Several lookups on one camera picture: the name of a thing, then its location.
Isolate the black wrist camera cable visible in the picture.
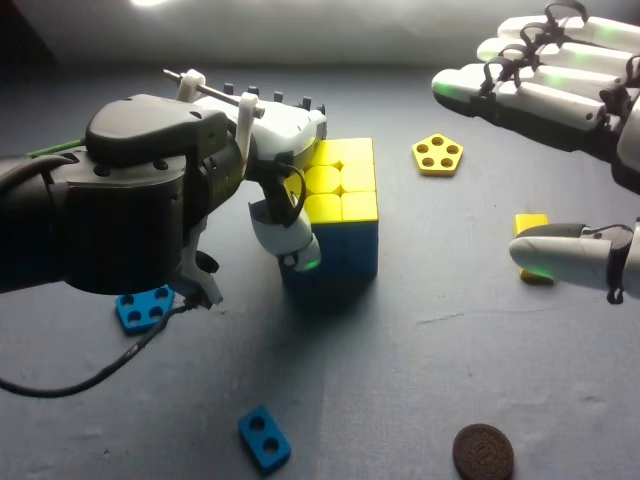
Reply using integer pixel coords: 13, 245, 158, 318
0, 299, 206, 400

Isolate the colourful puzzle cube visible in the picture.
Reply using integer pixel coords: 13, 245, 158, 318
277, 137, 380, 301

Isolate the blue two-hole block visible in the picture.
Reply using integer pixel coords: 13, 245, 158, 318
236, 405, 293, 474

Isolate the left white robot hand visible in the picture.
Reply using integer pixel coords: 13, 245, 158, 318
192, 81, 330, 275

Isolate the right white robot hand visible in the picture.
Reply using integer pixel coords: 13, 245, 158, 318
432, 2, 640, 306

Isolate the grey table cloth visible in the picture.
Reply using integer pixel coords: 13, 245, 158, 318
0, 59, 640, 480

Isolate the blue four-hole block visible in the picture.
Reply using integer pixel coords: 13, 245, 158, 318
114, 283, 177, 337

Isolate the yellow rectangular block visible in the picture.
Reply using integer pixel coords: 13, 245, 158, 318
514, 213, 555, 286

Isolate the yellow pentagon block with holes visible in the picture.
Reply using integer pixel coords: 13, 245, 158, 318
411, 133, 466, 178

